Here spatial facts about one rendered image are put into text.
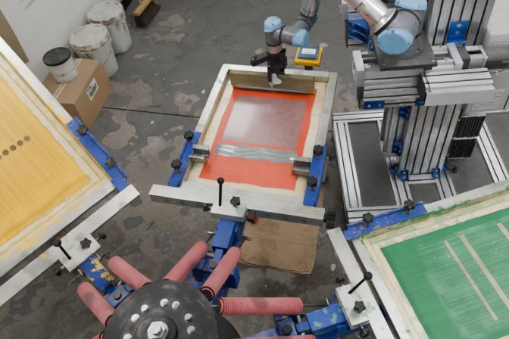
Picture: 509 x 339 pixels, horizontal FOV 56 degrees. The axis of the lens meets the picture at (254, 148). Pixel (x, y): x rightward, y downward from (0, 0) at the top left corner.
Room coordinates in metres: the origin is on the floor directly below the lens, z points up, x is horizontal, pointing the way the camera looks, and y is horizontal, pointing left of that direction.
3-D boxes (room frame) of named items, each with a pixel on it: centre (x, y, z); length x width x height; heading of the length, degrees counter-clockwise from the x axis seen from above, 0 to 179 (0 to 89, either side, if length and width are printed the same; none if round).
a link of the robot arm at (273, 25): (1.71, -0.16, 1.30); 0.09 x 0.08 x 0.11; 55
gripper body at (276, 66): (1.72, -0.16, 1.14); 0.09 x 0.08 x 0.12; 70
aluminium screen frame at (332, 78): (1.47, -0.05, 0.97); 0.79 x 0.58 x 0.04; 160
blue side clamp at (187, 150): (1.34, 0.30, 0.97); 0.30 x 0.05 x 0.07; 160
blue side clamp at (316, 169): (1.15, -0.23, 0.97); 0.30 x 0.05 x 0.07; 160
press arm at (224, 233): (0.94, 0.15, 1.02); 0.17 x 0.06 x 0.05; 160
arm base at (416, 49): (1.52, -0.67, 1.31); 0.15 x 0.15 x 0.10
